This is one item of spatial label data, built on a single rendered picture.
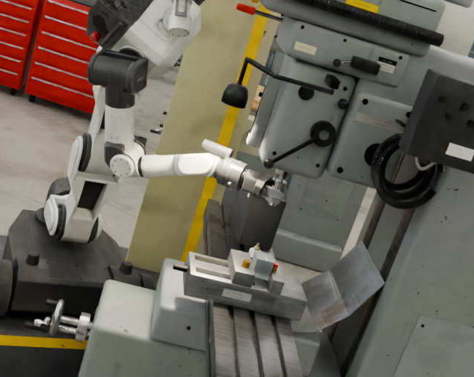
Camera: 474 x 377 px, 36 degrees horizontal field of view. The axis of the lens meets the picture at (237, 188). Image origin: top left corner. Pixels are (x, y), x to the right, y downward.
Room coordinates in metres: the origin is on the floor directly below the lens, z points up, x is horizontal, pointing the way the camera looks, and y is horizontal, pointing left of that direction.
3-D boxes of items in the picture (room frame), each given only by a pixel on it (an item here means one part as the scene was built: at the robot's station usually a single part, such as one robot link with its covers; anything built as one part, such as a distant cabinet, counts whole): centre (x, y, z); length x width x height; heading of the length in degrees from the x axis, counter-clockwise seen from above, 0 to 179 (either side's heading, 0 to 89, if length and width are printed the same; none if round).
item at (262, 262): (1.96, -0.14, 1.04); 0.06 x 0.05 x 0.06; 11
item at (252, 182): (2.13, -0.02, 1.22); 0.13 x 0.12 x 0.10; 167
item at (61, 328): (2.16, 0.43, 0.51); 0.22 x 0.06 x 0.06; 99
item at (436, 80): (1.82, -0.46, 1.62); 0.20 x 0.09 x 0.21; 99
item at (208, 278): (1.95, -0.11, 0.98); 0.35 x 0.15 x 0.11; 101
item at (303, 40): (2.11, -0.16, 1.68); 0.34 x 0.24 x 0.10; 99
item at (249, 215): (2.46, -0.09, 1.03); 0.22 x 0.12 x 0.20; 16
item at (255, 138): (2.09, 0.00, 1.45); 0.04 x 0.04 x 0.21; 9
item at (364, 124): (2.13, -0.31, 1.47); 0.24 x 0.19 x 0.26; 9
